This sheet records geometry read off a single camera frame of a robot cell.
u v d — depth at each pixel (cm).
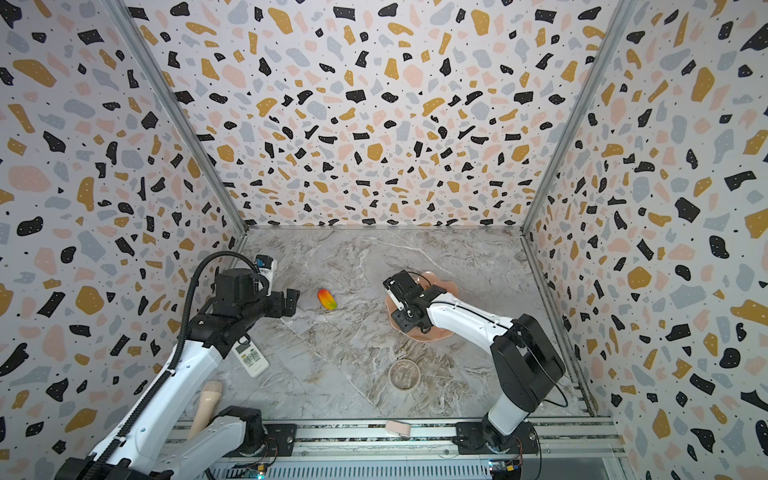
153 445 41
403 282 70
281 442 73
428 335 88
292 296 72
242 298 59
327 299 97
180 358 47
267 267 69
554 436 76
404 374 85
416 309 63
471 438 75
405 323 80
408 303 68
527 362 45
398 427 76
